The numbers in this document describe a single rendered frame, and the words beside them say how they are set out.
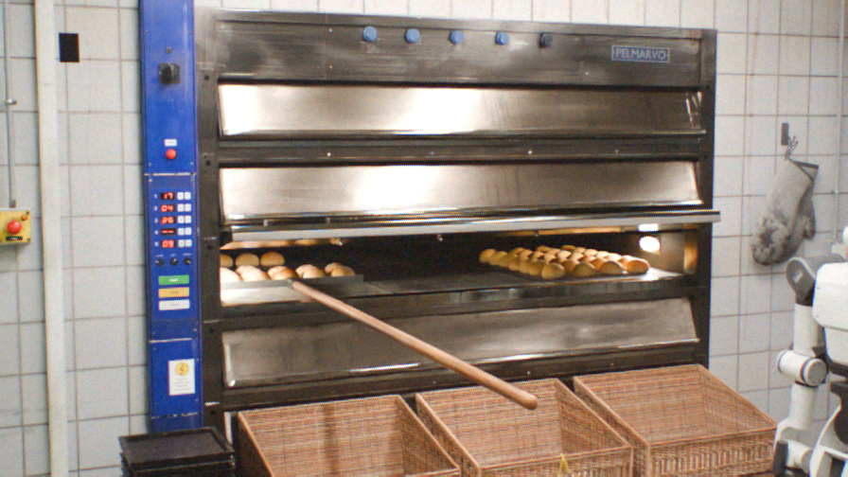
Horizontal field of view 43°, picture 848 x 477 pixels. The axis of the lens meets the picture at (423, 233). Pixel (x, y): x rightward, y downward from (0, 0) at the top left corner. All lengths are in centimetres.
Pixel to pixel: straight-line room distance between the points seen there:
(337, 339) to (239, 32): 103
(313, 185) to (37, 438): 113
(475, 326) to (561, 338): 34
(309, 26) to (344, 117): 31
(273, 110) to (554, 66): 102
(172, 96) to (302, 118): 41
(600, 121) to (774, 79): 80
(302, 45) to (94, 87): 66
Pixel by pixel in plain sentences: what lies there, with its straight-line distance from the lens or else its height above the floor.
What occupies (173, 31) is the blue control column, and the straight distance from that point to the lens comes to 337.
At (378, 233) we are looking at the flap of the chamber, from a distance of 342.
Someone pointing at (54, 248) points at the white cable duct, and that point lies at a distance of 334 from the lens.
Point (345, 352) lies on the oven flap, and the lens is 359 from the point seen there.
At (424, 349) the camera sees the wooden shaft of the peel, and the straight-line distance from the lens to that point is 269.
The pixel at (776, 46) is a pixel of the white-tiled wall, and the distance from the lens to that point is 441.
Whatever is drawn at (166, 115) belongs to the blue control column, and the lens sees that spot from 335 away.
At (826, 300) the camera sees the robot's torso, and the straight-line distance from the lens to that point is 311.
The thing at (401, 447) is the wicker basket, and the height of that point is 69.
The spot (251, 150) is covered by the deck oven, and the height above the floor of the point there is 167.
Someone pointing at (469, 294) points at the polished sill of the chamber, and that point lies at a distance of 373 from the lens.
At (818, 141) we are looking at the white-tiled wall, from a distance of 455.
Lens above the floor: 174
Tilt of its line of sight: 6 degrees down
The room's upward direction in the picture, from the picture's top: straight up
